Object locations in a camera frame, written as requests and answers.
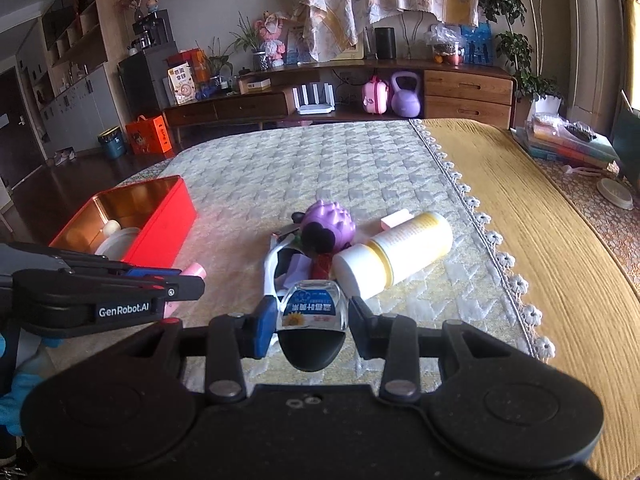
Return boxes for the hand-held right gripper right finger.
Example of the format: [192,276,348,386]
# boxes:
[348,296,493,405]

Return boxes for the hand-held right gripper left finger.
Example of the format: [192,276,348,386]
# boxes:
[142,296,277,406]

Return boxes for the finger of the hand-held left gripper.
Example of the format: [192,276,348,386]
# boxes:
[60,256,184,281]
[95,275,206,306]

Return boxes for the pink tube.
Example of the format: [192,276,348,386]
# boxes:
[164,261,209,319]

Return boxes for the red tin box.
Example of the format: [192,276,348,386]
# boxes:
[49,175,199,275]

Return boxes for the small clear bottle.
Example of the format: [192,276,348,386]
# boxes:
[277,281,349,334]

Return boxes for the white cable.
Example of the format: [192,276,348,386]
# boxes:
[262,239,302,312]

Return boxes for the white and yellow bottle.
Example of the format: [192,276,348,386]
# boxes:
[332,212,454,302]

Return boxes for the small pink box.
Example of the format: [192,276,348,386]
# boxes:
[380,212,414,231]

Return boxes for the purple ridged toy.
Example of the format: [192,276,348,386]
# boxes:
[299,199,357,252]

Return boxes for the person's left hand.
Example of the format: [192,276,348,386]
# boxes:
[0,332,58,436]

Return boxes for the white round lid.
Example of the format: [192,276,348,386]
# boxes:
[94,227,144,261]

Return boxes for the teal bin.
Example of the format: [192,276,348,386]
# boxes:
[97,126,127,160]

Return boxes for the orange gift box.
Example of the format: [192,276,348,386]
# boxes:
[125,115,174,159]

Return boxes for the dark wooden door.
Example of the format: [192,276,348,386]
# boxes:
[0,67,46,189]

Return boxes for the dark cabinet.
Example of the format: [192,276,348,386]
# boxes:
[118,47,176,126]

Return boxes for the white and orange snack box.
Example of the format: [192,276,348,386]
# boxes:
[167,64,197,106]

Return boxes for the beige box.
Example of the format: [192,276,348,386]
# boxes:
[238,76,272,95]

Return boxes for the small potted plant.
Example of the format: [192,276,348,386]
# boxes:
[207,37,236,87]

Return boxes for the white router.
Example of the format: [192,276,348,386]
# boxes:
[292,84,337,115]

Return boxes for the purple kettlebell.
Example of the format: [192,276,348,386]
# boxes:
[390,71,424,118]

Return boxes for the pink toy suitcase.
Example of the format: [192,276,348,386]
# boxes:
[361,76,391,114]

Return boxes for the black coffee machine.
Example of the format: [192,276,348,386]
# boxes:
[132,9,169,51]

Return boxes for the potted green plant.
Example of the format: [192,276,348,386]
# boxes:
[230,14,274,72]

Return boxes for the brown patterned mat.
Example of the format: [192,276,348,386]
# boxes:
[515,132,640,286]

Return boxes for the wooden TV cabinet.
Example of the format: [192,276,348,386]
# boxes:
[162,57,516,134]

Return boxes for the pink doll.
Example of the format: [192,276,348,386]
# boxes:
[254,10,286,68]

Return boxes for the dried flowers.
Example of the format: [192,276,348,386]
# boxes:
[117,0,144,26]

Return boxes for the stack of books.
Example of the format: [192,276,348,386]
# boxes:
[515,112,621,169]

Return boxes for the white planter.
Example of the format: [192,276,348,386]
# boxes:
[525,95,564,131]

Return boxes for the white bowl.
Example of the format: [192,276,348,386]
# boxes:
[596,177,635,210]

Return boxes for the black speaker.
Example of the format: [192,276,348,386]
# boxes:
[375,26,397,60]

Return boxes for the clear plastic bag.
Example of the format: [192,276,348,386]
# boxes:
[425,23,464,66]

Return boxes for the blue picture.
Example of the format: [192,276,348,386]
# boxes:
[460,22,495,65]

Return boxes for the green board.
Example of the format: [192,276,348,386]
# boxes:
[612,89,640,189]

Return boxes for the tall green plant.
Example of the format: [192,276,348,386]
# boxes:
[477,0,564,107]

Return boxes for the wall shelf cabinet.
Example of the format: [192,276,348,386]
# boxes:
[15,0,124,151]

